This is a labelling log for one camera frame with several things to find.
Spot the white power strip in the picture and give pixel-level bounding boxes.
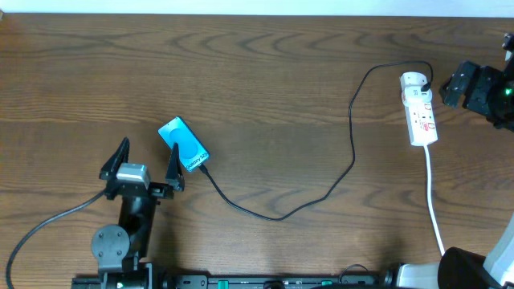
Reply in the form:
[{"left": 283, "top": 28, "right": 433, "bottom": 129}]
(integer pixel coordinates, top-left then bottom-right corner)
[{"left": 400, "top": 71, "right": 438, "bottom": 147}]

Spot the white USB charger adapter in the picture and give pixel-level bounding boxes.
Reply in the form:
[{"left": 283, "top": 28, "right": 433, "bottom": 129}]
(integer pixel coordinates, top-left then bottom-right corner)
[{"left": 402, "top": 85, "right": 433, "bottom": 107}]

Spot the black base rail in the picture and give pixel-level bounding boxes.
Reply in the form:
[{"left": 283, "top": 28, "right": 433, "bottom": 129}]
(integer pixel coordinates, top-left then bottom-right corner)
[{"left": 70, "top": 263, "right": 396, "bottom": 289}]

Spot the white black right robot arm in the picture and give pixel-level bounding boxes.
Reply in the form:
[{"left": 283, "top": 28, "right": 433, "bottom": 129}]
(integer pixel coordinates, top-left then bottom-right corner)
[{"left": 392, "top": 60, "right": 513, "bottom": 288}]

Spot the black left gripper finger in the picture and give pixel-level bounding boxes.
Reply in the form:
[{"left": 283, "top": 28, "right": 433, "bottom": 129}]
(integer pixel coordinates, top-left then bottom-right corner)
[
  {"left": 99, "top": 137, "right": 130, "bottom": 181},
  {"left": 165, "top": 143, "right": 185, "bottom": 191}
]

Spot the black charging cable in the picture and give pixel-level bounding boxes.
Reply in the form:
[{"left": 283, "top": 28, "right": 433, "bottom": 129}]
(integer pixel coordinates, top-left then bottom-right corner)
[{"left": 198, "top": 59, "right": 435, "bottom": 222}]

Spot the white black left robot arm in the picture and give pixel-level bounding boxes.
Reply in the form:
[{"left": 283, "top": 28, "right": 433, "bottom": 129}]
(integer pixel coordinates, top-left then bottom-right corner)
[{"left": 92, "top": 138, "right": 185, "bottom": 288}]

